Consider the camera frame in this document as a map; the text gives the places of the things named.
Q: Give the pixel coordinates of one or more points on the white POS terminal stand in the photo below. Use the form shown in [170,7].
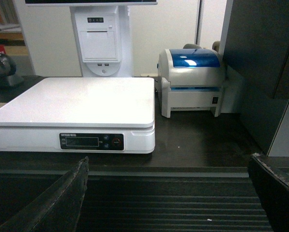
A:
[102,33]

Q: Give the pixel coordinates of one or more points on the blue and beige label printer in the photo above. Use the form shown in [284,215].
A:
[190,79]

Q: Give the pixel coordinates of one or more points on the white checkout scale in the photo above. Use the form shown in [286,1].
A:
[81,114]

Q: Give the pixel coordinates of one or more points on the dark cabinet side panel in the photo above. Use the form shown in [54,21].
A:
[257,48]

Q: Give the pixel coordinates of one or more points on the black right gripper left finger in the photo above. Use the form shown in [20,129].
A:
[58,208]

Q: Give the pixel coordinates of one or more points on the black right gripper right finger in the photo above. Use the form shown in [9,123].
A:
[272,187]

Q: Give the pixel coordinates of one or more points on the black barcode scanner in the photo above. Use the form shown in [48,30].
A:
[8,76]

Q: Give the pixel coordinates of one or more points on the black ribbed checkout counter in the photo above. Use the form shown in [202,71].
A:
[195,180]

